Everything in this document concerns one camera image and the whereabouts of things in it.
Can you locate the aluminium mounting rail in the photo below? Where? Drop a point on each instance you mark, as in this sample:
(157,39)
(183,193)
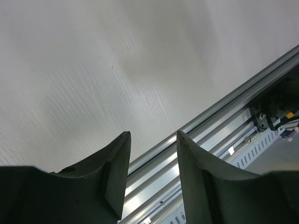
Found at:
(222,129)

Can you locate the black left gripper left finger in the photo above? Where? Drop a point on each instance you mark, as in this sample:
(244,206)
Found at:
(90,191)

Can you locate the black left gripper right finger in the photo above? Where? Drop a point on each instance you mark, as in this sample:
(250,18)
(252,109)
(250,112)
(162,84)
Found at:
(216,192)

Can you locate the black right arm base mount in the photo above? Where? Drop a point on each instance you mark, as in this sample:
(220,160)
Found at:
(277,106)

